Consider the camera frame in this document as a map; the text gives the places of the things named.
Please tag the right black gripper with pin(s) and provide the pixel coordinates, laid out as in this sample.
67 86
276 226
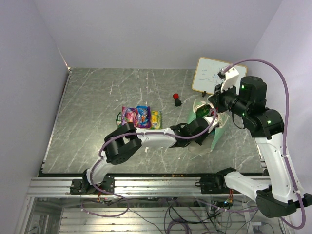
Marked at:
216 98

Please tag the green patterned paper bag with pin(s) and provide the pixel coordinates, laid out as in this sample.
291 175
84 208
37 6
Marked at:
204 110

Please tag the yellow Fox's candy bag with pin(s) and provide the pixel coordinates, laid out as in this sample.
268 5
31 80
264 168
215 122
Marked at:
156 120

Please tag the blue purple snack packet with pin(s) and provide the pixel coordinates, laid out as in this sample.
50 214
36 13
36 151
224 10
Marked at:
143 118

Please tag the purple pink snack packet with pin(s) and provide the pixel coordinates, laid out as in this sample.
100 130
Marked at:
129 115

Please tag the green snack packet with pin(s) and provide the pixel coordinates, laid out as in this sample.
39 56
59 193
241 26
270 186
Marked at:
118 120

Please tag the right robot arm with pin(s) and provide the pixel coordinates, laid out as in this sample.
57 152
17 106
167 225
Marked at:
282 196

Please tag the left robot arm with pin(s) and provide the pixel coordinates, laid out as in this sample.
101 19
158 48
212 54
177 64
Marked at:
121 144

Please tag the small whiteboard with writing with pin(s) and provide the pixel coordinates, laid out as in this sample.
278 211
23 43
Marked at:
206 76

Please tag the red and black marker cap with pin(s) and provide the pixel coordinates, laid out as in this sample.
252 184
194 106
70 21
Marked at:
177 100

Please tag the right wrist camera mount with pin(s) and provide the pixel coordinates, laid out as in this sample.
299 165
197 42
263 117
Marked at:
229 78

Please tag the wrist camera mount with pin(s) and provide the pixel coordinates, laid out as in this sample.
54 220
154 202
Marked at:
229 78
212 121

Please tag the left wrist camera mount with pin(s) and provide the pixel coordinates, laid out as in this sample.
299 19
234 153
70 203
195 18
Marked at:
212 121

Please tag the aluminium rail frame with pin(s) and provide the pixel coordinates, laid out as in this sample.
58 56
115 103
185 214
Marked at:
174 185

